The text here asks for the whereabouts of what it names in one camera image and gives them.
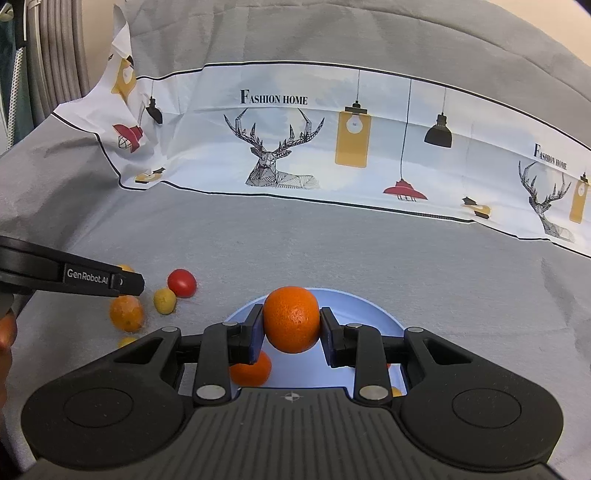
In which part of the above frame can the red cherry tomato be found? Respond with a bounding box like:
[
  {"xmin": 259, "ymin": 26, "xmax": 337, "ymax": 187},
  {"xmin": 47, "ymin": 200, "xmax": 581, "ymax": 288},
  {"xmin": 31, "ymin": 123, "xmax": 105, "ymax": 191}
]
[{"xmin": 167, "ymin": 269, "xmax": 197, "ymax": 298}]

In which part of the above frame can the yellow-green round fruit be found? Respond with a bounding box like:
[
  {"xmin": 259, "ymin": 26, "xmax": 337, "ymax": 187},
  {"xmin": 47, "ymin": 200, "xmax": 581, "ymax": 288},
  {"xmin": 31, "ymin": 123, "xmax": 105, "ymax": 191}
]
[{"xmin": 153, "ymin": 288, "xmax": 177, "ymax": 315}]

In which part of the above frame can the orange tangerine on sofa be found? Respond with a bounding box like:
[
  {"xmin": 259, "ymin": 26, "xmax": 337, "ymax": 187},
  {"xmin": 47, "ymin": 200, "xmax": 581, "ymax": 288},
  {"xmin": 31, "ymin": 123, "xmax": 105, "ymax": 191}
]
[{"xmin": 109, "ymin": 295, "xmax": 144, "ymax": 333}]

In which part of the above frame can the light blue plate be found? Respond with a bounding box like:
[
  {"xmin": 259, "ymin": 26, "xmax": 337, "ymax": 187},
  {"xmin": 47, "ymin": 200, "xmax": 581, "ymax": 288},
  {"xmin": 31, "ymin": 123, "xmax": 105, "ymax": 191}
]
[{"xmin": 176, "ymin": 287, "xmax": 406, "ymax": 399}]

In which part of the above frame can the person's hand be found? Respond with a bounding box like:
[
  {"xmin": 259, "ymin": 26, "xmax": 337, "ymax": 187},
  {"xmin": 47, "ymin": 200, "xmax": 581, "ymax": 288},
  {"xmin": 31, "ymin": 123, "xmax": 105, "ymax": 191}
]
[{"xmin": 0, "ymin": 310, "xmax": 17, "ymax": 409}]

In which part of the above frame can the orange tangerine in plate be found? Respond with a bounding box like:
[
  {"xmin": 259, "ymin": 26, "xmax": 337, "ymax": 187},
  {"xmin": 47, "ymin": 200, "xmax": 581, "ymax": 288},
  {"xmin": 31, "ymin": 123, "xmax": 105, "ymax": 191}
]
[{"xmin": 229, "ymin": 351, "xmax": 273, "ymax": 387}]

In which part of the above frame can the large orange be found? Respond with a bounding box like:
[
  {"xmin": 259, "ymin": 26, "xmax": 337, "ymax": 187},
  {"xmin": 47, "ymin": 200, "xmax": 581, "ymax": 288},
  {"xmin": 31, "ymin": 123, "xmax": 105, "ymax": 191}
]
[{"xmin": 263, "ymin": 286, "xmax": 321, "ymax": 354}]

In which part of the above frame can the white printed deer cloth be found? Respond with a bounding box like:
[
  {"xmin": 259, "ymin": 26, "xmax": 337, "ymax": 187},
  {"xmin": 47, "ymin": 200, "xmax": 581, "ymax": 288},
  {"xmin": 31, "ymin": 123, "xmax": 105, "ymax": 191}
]
[{"xmin": 55, "ymin": 1, "xmax": 590, "ymax": 255}]

